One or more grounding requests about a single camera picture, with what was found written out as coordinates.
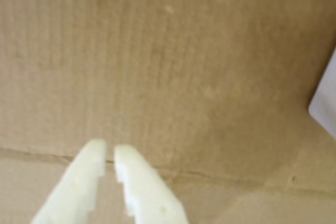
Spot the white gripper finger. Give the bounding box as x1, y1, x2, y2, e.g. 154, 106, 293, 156
114, 144, 189, 224
30, 139, 108, 224

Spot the white plastic open box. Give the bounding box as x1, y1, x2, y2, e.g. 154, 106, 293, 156
308, 49, 336, 141

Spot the brown cardboard sheet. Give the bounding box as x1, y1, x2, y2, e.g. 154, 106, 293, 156
0, 0, 336, 224

